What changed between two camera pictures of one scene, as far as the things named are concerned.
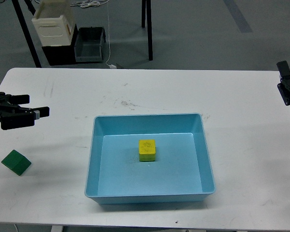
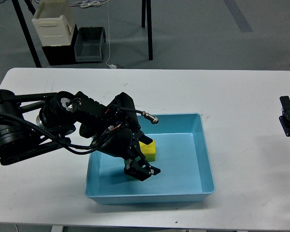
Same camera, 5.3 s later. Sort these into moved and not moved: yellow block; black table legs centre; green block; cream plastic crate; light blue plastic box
Moved: green block
Not moved: black table legs centre; light blue plastic box; yellow block; cream plastic crate
